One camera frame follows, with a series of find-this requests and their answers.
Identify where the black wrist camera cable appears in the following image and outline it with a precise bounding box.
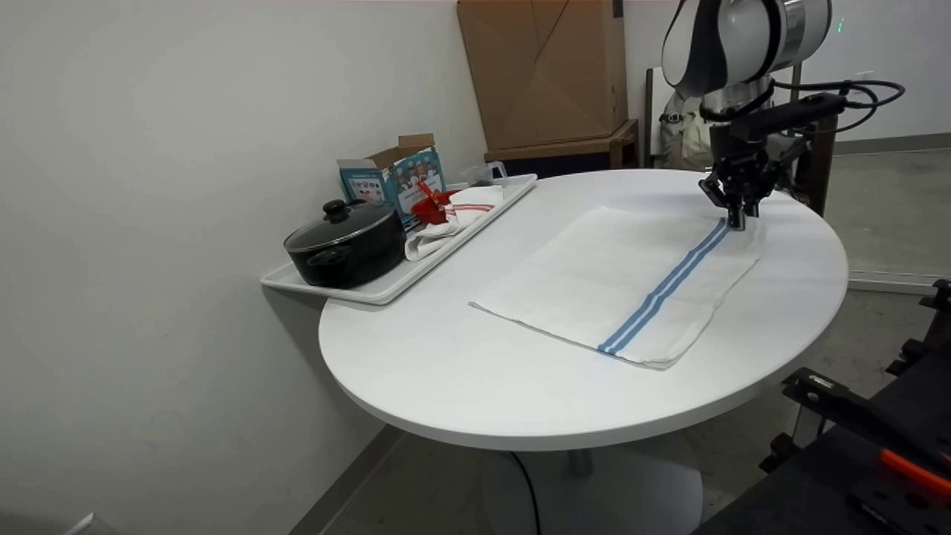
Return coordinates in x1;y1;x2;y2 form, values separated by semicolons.
770;78;907;137

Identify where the white table pedestal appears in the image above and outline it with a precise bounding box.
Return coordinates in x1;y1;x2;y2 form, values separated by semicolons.
477;444;706;535

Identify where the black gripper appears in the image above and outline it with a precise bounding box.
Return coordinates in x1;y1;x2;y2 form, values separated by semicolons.
697;123;807;233

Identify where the black cooking pot with lid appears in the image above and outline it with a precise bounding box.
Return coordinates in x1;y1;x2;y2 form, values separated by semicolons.
281;195;409;292

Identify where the black clamp with orange handle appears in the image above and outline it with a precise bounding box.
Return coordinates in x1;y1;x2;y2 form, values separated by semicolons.
782;365;951;500

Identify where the dark wooden shelf unit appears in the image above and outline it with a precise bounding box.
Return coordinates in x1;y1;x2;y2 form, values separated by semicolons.
485;115;641;182

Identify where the white rectangular tray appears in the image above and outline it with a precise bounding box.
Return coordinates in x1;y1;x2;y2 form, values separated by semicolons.
259;173;540;310

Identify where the white towel with blue stripes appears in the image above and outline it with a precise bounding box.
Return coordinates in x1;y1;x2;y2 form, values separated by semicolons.
465;201;767;375

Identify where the blue and red printed carton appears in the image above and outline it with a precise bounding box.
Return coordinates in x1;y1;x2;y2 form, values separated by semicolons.
335;132;451;233

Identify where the white cloth with red stripes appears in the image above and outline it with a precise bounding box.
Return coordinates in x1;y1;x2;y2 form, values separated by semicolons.
402;178;507;264

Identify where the large brown cardboard box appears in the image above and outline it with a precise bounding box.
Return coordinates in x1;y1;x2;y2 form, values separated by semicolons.
454;0;629;163

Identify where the beige fabric bag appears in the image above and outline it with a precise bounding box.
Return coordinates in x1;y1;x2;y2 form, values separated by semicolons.
657;91;717;173

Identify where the black floor cable under table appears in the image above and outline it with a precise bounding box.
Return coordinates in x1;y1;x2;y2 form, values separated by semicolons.
507;448;546;535

